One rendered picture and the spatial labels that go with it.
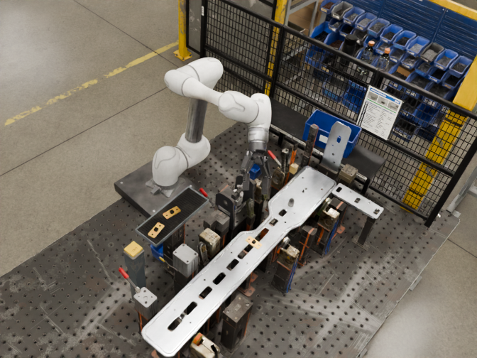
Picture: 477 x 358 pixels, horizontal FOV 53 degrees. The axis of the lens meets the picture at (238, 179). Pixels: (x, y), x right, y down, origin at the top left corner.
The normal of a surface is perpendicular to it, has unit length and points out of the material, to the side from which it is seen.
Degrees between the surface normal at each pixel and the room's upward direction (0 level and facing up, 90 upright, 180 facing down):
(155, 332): 0
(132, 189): 2
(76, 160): 0
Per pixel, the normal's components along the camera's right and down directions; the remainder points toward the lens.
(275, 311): 0.08, -0.68
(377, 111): -0.61, 0.54
